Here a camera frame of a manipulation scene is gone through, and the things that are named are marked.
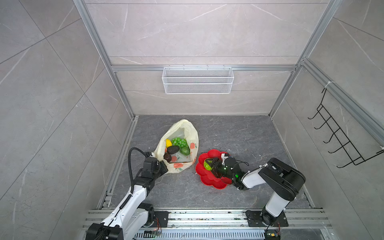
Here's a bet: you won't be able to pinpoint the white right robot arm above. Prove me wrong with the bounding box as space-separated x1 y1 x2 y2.
204 155 306 227

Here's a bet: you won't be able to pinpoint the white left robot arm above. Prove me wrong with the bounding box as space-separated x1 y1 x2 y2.
85 156 168 240

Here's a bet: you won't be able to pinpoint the green fake grapes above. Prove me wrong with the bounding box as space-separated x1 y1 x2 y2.
171 137 188 148

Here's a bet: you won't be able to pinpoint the red flower-shaped plastic bowl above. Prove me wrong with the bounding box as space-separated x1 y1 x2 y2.
195 149 232 190

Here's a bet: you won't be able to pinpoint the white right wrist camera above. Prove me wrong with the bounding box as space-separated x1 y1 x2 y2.
221 153 230 165

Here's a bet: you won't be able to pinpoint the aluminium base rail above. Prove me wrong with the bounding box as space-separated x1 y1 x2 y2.
78 209 338 240

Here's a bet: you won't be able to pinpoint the green spotted fake fruit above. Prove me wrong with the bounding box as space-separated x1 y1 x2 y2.
204 159 212 171

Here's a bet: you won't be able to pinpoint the white wire mesh basket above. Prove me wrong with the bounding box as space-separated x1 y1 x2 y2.
162 67 235 95

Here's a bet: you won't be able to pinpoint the cream plastic shopping bag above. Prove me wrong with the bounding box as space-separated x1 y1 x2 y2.
154 120 199 174

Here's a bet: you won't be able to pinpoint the black wire hook rack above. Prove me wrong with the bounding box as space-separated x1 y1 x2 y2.
308 88 384 169

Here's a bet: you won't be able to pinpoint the green fake lime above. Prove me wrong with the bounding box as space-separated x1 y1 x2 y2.
180 146 190 156

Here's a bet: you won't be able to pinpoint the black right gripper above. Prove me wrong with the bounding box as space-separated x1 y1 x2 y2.
205 157 236 182

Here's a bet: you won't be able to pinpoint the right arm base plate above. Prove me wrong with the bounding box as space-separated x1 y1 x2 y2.
245 210 289 227

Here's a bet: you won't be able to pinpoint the dark brown fake fruit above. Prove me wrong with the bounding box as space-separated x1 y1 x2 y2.
164 153 172 163

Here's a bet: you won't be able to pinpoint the yellow fake lemon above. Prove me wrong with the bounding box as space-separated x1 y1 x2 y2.
166 139 173 148

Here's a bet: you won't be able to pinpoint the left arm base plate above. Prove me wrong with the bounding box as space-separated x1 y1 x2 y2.
150 211 170 228

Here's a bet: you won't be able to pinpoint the dark fake avocado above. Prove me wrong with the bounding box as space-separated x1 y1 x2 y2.
167 146 180 155

